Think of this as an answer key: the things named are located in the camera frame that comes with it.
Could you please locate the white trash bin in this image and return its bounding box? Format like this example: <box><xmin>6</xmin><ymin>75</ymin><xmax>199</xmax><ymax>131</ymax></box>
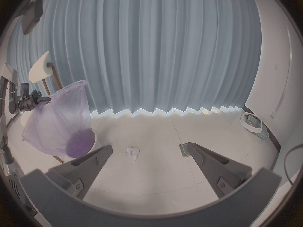
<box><xmin>66</xmin><ymin>128</ymin><xmax>98</xmax><ymax>159</ymax></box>

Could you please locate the white rimmed green basin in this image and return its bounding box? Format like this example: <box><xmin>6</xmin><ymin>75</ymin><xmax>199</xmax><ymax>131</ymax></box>
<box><xmin>240</xmin><ymin>112</ymin><xmax>269</xmax><ymax>140</ymax></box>

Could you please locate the crumpled white plastic wrapper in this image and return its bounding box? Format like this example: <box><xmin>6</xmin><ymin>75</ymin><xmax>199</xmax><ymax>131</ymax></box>
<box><xmin>126</xmin><ymin>146</ymin><xmax>140</xmax><ymax>161</ymax></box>

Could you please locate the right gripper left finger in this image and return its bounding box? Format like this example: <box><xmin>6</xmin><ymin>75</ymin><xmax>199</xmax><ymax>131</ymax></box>
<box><xmin>46</xmin><ymin>145</ymin><xmax>113</xmax><ymax>200</ymax></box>

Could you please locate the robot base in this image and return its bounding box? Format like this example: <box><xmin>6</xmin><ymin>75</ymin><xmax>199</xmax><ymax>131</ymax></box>
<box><xmin>0</xmin><ymin>160</ymin><xmax>38</xmax><ymax>222</ymax></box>

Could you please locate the wooden chair with white cushions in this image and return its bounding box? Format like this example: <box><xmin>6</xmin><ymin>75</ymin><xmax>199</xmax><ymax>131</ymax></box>
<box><xmin>6</xmin><ymin>51</ymin><xmax>65</xmax><ymax>164</ymax></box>

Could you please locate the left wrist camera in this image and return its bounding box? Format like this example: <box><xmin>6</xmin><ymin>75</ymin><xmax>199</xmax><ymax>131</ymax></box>
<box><xmin>20</xmin><ymin>83</ymin><xmax>30</xmax><ymax>97</ymax></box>

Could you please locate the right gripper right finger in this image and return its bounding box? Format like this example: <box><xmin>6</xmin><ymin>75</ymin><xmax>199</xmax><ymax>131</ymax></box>
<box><xmin>187</xmin><ymin>142</ymin><xmax>253</xmax><ymax>199</ymax></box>

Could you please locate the black cable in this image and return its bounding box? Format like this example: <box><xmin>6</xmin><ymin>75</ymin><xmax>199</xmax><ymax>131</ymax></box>
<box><xmin>284</xmin><ymin>144</ymin><xmax>303</xmax><ymax>186</ymax></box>

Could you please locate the purple plastic bag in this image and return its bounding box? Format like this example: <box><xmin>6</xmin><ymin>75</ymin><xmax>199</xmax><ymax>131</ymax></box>
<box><xmin>22</xmin><ymin>80</ymin><xmax>95</xmax><ymax>159</ymax></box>

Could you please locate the blue-green curtain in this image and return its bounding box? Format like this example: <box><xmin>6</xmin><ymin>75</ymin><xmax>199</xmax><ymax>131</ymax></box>
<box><xmin>7</xmin><ymin>0</ymin><xmax>262</xmax><ymax>114</ymax></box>

